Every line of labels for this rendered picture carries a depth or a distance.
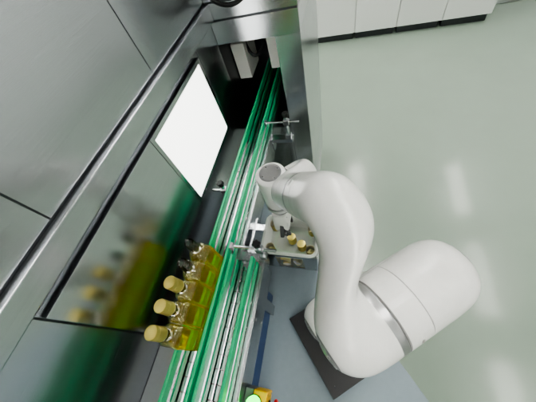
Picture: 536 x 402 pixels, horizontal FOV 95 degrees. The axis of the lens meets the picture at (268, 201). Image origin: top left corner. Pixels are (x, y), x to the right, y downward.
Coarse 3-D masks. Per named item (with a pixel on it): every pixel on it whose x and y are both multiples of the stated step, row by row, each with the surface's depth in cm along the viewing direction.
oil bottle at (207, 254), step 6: (204, 246) 75; (210, 246) 77; (204, 252) 74; (210, 252) 77; (216, 252) 81; (192, 258) 74; (198, 258) 74; (204, 258) 74; (210, 258) 77; (216, 258) 81; (222, 258) 85; (210, 264) 77; (216, 264) 81; (216, 270) 82
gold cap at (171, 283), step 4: (168, 276) 64; (172, 276) 63; (164, 280) 63; (168, 280) 63; (172, 280) 63; (176, 280) 63; (180, 280) 66; (164, 284) 63; (168, 284) 62; (172, 284) 62; (176, 284) 63; (180, 284) 65; (168, 288) 62; (172, 288) 62; (176, 288) 63; (180, 288) 65; (176, 292) 65
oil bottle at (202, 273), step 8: (200, 264) 72; (184, 272) 71; (192, 272) 71; (200, 272) 72; (208, 272) 76; (216, 272) 82; (192, 280) 72; (200, 280) 72; (208, 280) 76; (216, 280) 81; (208, 288) 79
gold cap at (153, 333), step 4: (148, 328) 58; (152, 328) 57; (156, 328) 57; (160, 328) 59; (164, 328) 60; (144, 332) 57; (148, 332) 57; (152, 332) 57; (156, 332) 57; (160, 332) 58; (164, 332) 59; (144, 336) 57; (148, 336) 57; (152, 336) 56; (156, 336) 57; (160, 336) 58; (164, 336) 59; (148, 340) 56; (152, 340) 56; (156, 340) 57; (160, 340) 59
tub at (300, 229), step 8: (272, 224) 108; (296, 224) 105; (304, 224) 104; (264, 232) 101; (272, 232) 108; (296, 232) 105; (304, 232) 105; (264, 240) 99; (272, 240) 106; (280, 240) 105; (304, 240) 103; (312, 240) 102; (280, 248) 103; (288, 248) 102; (296, 248) 102; (296, 256) 93; (304, 256) 92; (312, 256) 91
